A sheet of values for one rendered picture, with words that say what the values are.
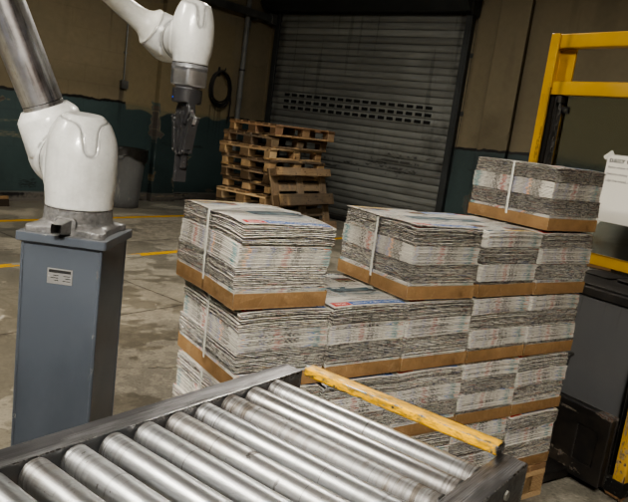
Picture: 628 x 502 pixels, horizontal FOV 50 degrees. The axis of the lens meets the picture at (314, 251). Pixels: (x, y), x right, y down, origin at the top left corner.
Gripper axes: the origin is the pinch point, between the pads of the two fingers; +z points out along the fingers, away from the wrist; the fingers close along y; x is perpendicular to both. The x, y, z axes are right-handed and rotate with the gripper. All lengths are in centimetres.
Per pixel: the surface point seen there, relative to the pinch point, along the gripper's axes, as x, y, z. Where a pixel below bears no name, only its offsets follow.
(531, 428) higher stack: -144, -19, 86
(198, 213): -9.8, 6.9, 12.8
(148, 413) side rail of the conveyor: 28, -62, 37
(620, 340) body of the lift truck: -197, -16, 55
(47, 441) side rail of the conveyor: 45, -67, 37
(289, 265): -24.7, -19.3, 21.3
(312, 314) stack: -34, -19, 35
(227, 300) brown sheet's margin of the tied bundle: -9.0, -17.0, 31.0
